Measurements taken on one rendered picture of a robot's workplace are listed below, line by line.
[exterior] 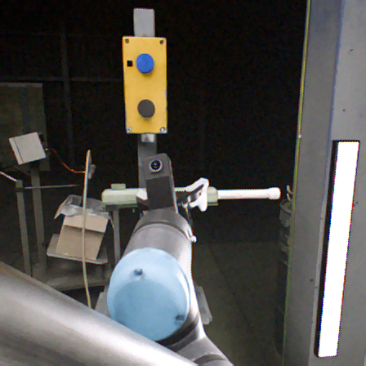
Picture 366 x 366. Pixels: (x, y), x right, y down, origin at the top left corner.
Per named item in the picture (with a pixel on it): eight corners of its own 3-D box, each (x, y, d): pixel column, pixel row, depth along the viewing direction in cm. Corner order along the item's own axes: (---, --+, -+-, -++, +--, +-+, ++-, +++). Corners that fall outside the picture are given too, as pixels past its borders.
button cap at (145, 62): (154, 73, 84) (153, 73, 86) (153, 53, 83) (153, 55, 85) (136, 72, 84) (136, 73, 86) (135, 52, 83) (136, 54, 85)
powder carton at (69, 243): (52, 231, 263) (64, 187, 259) (103, 240, 277) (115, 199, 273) (43, 256, 212) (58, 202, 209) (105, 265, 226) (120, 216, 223)
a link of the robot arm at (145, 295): (115, 354, 34) (89, 278, 31) (137, 284, 46) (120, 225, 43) (198, 344, 33) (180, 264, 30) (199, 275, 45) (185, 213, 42)
